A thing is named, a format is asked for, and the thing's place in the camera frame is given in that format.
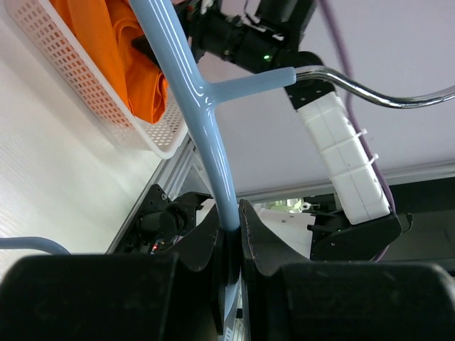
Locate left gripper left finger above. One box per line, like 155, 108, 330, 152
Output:
1, 209, 225, 340

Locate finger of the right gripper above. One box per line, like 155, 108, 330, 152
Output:
131, 35, 160, 67

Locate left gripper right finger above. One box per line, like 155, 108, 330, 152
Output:
239, 200, 454, 340

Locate light blue hanger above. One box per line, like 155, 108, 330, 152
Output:
0, 0, 455, 338

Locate orange trousers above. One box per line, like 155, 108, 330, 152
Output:
51, 0, 168, 124

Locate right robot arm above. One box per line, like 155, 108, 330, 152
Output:
132, 1, 402, 261

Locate white plastic basket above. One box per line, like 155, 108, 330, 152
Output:
3, 1, 188, 159

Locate aluminium mounting rail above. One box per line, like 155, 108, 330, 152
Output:
106, 141, 455, 255

